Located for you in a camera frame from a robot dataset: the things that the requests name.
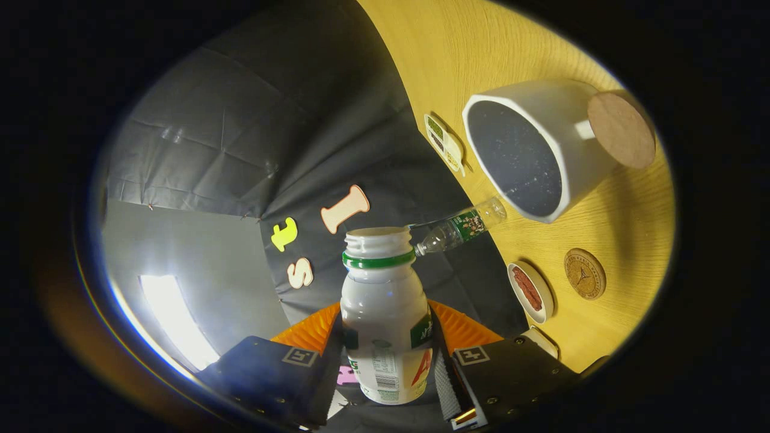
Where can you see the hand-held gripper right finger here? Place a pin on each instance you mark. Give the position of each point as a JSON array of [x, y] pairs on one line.
[[445, 385]]

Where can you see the round grey plate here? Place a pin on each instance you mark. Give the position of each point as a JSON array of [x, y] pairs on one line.
[[545, 290]]

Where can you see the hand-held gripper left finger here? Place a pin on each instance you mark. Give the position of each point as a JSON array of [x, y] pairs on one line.
[[329, 376]]

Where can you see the wooden table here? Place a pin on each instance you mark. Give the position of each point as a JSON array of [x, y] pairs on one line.
[[631, 228]]

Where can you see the clear plastic water bottle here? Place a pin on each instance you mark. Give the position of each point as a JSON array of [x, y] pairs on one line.
[[463, 227]]

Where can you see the cream toaster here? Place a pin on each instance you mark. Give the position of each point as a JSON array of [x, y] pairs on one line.
[[544, 341]]

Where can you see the round wooden coaster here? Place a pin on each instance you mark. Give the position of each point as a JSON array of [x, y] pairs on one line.
[[585, 273]]

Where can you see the white divided bean dish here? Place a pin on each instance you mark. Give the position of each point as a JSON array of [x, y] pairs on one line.
[[448, 153]]

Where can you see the red sausage slices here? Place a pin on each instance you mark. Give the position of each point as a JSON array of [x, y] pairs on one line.
[[526, 288]]

